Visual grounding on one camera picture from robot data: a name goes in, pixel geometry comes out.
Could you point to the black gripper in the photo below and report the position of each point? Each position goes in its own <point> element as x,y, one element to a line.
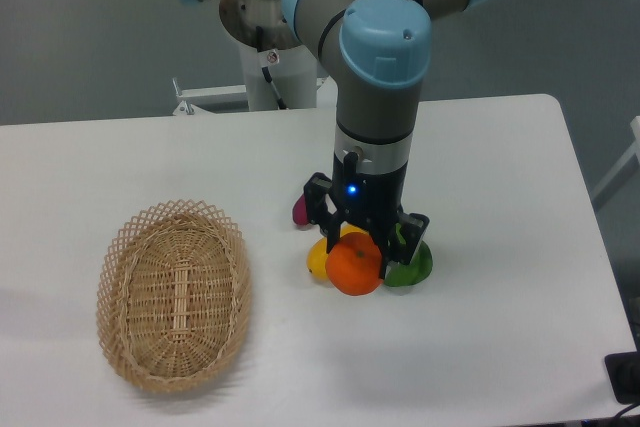
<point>366,200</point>

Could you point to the orange fruit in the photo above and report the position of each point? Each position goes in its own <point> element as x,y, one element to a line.
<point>353,265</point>

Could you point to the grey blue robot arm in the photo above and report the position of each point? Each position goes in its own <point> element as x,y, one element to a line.
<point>377,52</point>

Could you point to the yellow fruit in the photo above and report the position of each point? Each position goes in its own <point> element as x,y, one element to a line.
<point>317,255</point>

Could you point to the magenta fruit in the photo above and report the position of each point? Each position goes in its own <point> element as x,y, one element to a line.
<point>299,212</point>

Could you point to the green pepper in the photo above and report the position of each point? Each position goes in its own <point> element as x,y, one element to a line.
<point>405,275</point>

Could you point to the woven wicker basket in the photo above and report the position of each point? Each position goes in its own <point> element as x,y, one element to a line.
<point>174,296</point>

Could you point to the white furniture leg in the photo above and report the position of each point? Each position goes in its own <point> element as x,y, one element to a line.
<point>621,172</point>

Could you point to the black device at edge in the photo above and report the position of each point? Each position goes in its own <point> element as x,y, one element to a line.
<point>623,373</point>

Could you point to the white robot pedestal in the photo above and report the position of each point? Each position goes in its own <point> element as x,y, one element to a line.
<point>279,73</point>

